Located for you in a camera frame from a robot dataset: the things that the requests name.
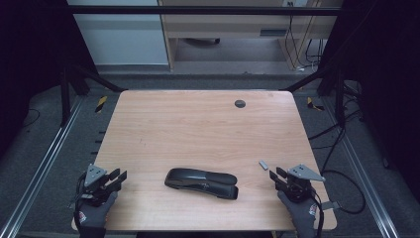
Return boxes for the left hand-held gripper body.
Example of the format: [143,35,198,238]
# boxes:
[78,164,117,208]

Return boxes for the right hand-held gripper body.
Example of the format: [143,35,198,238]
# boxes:
[284,164,326,203]

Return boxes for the black stapler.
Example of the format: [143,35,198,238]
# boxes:
[163,168,240,200]

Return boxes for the yellow black striped tape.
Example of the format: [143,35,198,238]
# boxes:
[306,96,325,112]
[95,95,109,114]

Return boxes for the white cabinet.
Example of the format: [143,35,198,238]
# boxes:
[66,0,169,66]

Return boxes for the dark curtain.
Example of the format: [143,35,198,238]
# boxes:
[0,0,99,157]
[318,0,420,189]

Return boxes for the light wooden desk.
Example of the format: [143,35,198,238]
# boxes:
[157,0,341,71]

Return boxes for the left hand-held gripper cable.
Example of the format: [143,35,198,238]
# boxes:
[72,174,87,229]

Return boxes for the hand-held gripper cable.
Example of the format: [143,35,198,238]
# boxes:
[310,187,326,238]
[72,174,87,229]

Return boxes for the right hand-held gripper cable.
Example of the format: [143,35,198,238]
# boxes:
[310,187,326,238]

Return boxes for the aluminium floor rail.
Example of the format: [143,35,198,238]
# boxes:
[321,97,401,238]
[0,95,86,238]

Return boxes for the black floor cable loop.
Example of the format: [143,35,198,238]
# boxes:
[308,108,367,215]

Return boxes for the black frame strut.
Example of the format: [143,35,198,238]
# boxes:
[280,63,347,127]
[59,63,128,127]

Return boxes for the thin black floor cable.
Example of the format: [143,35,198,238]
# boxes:
[22,108,42,129]

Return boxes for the hanging black desk cables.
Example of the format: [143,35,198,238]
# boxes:
[284,1,327,72]

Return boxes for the black horizontal frame bar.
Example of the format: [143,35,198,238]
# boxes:
[67,4,343,16]

